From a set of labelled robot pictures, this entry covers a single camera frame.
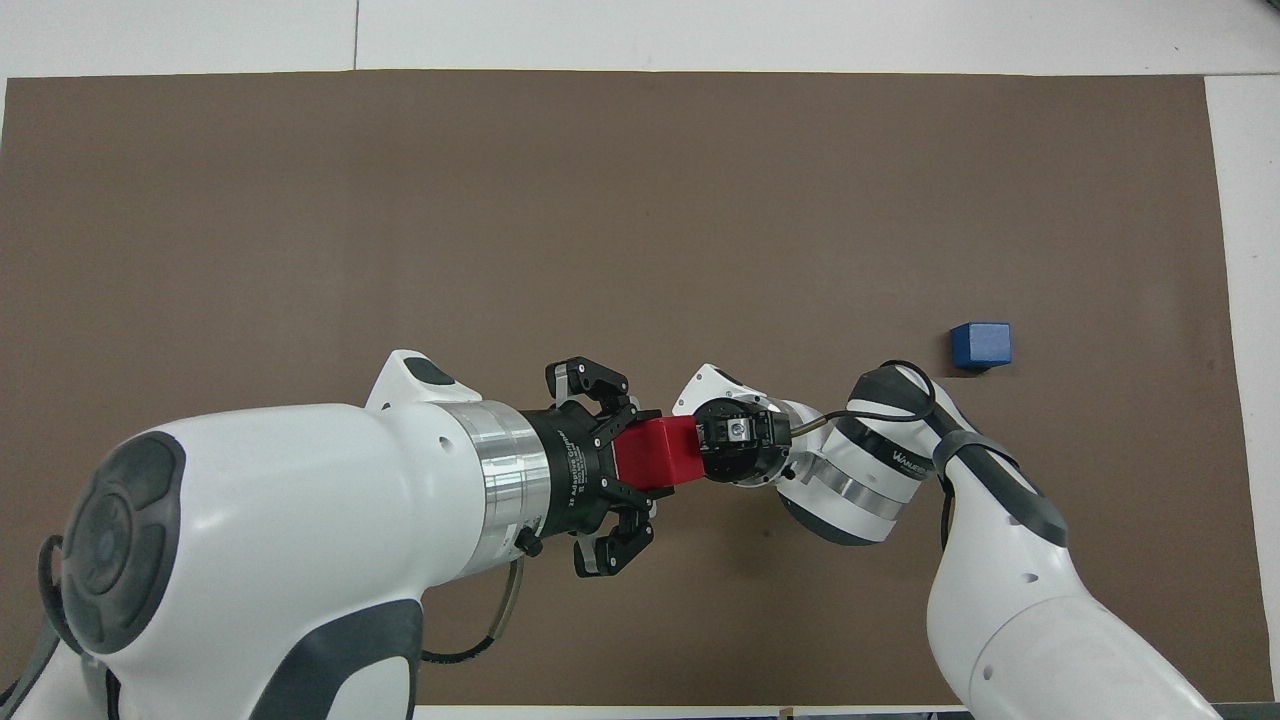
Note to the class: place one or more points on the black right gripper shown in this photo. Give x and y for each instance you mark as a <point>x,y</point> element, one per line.
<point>760,465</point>

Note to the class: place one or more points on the blue cube block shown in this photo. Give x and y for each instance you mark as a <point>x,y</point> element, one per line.
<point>982,345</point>

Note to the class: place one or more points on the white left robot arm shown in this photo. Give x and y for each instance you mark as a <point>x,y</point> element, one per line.
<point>300,520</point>

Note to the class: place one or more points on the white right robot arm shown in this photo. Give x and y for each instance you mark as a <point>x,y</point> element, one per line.
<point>1010,600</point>

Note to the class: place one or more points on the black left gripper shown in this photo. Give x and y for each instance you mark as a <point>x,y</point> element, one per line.
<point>580,470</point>

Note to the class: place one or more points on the brown table mat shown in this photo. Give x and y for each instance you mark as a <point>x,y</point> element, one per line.
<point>640,220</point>

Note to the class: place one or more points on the red cube block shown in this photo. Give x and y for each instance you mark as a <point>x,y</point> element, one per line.
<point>658,455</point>

